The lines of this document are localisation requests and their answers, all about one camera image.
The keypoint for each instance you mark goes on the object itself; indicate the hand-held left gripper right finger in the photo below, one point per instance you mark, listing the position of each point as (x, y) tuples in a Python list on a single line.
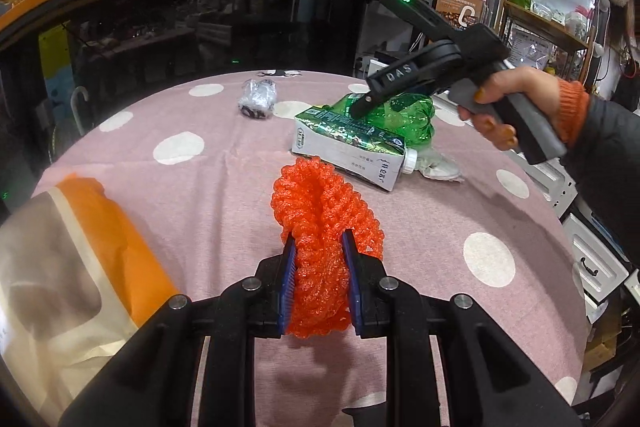
[(351, 277)]

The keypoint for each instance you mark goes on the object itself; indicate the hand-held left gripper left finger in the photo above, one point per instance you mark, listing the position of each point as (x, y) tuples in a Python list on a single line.
[(289, 277)]

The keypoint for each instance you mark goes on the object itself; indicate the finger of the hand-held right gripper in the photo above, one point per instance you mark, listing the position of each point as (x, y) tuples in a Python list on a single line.
[(360, 109)]

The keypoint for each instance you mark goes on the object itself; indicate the crushed green plastic bottle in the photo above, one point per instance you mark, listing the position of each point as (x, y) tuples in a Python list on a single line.
[(405, 122)]

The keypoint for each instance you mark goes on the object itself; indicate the green and white milk carton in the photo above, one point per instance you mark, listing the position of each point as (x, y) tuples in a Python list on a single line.
[(350, 157)]

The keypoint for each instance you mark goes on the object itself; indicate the orange foam fruit net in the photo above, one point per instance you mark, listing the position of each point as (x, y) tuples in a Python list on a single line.
[(315, 217)]

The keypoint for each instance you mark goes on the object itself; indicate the white tissue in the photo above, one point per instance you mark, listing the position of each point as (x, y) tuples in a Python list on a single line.
[(440, 167)]

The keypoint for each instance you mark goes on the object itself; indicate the person's right forearm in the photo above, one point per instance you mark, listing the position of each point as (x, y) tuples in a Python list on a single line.
[(610, 142)]

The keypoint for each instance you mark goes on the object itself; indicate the person's right hand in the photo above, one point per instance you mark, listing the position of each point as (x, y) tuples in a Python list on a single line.
[(530, 99)]

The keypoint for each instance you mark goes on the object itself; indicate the printed paper sheet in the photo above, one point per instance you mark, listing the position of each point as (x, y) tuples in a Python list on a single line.
[(532, 49)]

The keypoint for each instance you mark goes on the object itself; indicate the wooden shelf rack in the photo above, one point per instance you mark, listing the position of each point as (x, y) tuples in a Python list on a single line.
[(545, 27)]

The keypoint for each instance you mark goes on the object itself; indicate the clear glass cup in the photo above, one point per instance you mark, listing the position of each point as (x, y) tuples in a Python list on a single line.
[(542, 12)]

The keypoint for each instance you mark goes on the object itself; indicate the crumpled clear plastic wrapper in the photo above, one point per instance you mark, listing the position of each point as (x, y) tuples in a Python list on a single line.
[(255, 97)]

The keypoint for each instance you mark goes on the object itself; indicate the pink polka dot tablecloth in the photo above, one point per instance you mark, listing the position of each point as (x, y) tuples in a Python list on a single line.
[(200, 207)]

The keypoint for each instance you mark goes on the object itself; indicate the white printed cup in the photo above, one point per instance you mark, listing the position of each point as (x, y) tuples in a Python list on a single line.
[(576, 22)]

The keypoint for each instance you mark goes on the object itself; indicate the orange and beige snack bag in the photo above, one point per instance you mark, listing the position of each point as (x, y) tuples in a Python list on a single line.
[(60, 257)]

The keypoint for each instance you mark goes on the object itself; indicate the white drawer cabinet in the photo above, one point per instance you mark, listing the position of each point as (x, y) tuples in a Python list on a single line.
[(600, 252)]

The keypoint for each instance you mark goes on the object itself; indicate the cardboard box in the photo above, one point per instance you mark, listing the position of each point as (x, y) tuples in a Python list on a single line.
[(602, 342)]

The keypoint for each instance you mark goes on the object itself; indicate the yellow and blue box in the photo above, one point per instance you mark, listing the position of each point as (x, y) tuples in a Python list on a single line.
[(55, 57)]

